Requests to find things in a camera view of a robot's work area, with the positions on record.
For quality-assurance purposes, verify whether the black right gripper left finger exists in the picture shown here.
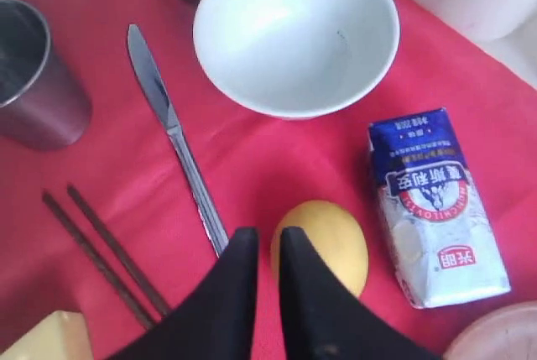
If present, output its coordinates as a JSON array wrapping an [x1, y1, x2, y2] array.
[[111, 227, 258, 359]]

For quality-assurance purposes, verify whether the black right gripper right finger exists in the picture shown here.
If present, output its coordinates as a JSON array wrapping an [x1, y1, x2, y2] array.
[[279, 227, 440, 359]]

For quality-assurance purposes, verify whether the yellow lemon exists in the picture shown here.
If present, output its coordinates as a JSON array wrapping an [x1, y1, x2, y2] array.
[[270, 200, 369, 296]]

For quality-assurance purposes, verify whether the blue white milk carton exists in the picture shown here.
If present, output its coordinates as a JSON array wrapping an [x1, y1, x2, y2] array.
[[368, 108, 511, 309]]

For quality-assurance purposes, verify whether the yellow cheese wedge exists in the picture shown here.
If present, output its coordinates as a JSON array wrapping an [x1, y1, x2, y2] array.
[[1, 310, 93, 360]]

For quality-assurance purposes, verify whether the upper brown wooden chopstick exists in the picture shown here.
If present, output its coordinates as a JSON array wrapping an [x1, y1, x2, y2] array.
[[67, 184, 171, 317]]

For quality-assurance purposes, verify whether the brown wooden chopstick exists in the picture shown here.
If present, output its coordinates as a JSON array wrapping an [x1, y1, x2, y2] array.
[[67, 184, 171, 317], [42, 191, 156, 330]]

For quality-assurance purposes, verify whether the lower brown wooden chopstick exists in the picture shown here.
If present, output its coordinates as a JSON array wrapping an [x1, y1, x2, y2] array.
[[42, 191, 156, 330]]

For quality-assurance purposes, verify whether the red tablecloth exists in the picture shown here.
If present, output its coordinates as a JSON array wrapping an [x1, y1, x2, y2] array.
[[1, 0, 536, 359]]

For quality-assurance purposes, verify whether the brown wooden plate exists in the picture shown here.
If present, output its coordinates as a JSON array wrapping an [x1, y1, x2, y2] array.
[[442, 300, 536, 359]]

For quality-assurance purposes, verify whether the steel table knife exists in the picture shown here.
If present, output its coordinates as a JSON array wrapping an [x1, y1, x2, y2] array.
[[127, 23, 229, 256]]

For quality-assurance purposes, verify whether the stainless steel cup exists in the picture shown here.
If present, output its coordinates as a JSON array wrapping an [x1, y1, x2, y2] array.
[[1, 0, 92, 150]]

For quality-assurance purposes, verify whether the white enamel bowl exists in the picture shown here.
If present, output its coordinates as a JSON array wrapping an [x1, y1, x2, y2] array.
[[193, 0, 401, 119]]

